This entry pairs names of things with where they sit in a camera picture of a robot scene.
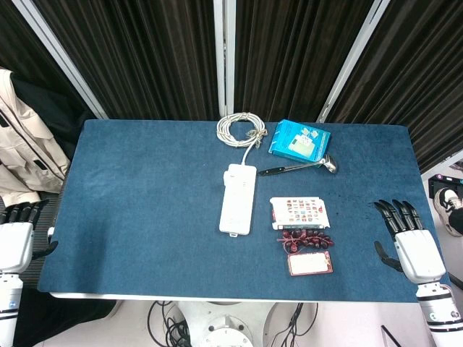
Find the red white card packet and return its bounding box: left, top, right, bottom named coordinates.
left=287, top=250, right=335, bottom=278

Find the black white sneaker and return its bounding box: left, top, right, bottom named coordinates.
left=433, top=187, right=463, bottom=238

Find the steel ladle black handle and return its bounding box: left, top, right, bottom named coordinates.
left=257, top=154, right=339, bottom=178

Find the white partition post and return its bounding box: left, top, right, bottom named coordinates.
left=213, top=0, right=237, bottom=117
left=12, top=0, right=109, bottom=120
left=315, top=0, right=391, bottom=123

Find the black garment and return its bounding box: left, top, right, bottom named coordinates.
left=9, top=72, right=95, bottom=167

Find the beige jacket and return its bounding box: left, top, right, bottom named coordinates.
left=0, top=67, right=72, bottom=206

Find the black floor cable bundle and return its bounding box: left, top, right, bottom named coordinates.
left=269, top=301, right=320, bottom=347
left=147, top=299, right=192, bottom=347

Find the black device purple dot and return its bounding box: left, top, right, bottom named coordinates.
left=428, top=173, right=463, bottom=200

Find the white power strip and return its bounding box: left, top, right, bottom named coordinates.
left=218, top=163, right=258, bottom=239

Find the blue cardboard box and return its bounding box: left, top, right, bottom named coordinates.
left=268, top=119, right=332, bottom=163

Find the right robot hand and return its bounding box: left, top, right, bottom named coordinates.
left=373, top=199, right=446, bottom=286

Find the blue table mat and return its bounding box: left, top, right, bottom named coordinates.
left=37, top=119, right=453, bottom=303

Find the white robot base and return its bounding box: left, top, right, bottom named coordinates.
left=173, top=301, right=280, bottom=347

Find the white cable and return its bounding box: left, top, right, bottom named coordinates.
left=216, top=112, right=269, bottom=167

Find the black curtain panel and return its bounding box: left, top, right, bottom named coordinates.
left=324, top=0, right=463, bottom=174
left=234, top=0, right=373, bottom=122
left=32, top=0, right=222, bottom=121
left=0, top=0, right=106, bottom=120

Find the white picture card pack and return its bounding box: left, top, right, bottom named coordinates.
left=269, top=196, right=332, bottom=231

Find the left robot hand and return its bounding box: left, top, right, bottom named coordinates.
left=0, top=200, right=59, bottom=274

